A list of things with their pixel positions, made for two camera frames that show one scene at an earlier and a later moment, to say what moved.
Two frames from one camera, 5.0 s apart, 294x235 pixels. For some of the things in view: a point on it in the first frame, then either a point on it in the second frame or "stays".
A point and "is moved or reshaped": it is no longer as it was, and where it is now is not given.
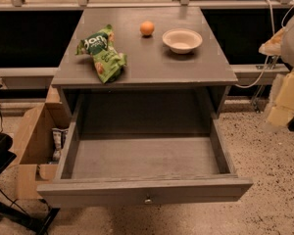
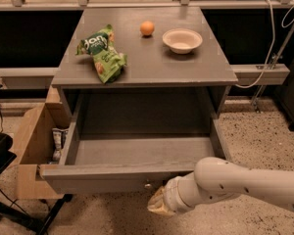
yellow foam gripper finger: (272, 47) to (179, 194)
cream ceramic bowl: (181, 40) stays
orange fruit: (146, 27) stays
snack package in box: (58, 135) stays
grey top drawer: (143, 169) is moved or reshaped
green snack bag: (108, 60) stays
